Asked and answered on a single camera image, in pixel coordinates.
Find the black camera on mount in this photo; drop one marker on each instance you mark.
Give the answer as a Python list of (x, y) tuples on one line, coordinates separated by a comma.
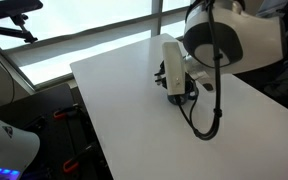
[(10, 8)]

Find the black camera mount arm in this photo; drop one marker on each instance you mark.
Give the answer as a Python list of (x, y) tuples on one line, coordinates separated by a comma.
[(20, 30)]

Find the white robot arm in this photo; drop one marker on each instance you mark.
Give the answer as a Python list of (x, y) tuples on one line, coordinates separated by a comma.
[(260, 36)]

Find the grey window frame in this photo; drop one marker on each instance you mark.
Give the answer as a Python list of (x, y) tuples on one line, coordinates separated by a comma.
[(84, 36)]

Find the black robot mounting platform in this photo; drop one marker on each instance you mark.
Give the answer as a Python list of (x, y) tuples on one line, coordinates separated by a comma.
[(50, 100)]

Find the black perforated mounting board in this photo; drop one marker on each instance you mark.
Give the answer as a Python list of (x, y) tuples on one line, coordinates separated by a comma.
[(57, 140)]

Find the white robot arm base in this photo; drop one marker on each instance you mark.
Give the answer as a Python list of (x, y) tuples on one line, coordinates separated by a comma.
[(7, 146)]

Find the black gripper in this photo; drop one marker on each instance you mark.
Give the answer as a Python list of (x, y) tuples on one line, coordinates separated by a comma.
[(160, 76)]

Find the black orange bar clamp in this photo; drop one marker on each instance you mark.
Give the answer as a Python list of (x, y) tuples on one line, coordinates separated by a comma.
[(74, 161), (62, 114)]

